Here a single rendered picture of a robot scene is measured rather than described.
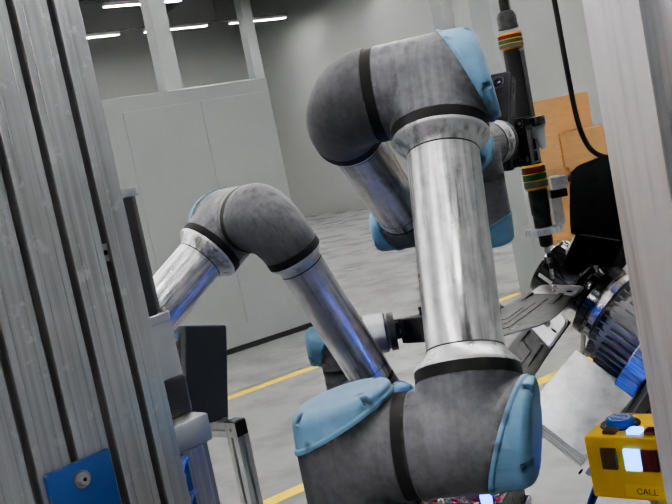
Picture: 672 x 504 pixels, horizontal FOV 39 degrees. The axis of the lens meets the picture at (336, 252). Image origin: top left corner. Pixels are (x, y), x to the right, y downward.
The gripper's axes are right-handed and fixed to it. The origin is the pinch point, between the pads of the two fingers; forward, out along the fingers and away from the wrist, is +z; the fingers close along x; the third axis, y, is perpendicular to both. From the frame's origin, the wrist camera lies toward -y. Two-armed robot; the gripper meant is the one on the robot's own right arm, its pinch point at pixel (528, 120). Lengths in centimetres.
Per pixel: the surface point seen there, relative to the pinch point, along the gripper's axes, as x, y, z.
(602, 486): 16, 51, -46
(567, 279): 1.4, 30.4, 2.0
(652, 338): 46, 5, -142
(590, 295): 5.7, 33.5, 0.1
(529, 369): -8.3, 46.8, -0.1
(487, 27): -199, -69, 579
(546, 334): -5.2, 41.2, 4.1
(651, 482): 23, 49, -48
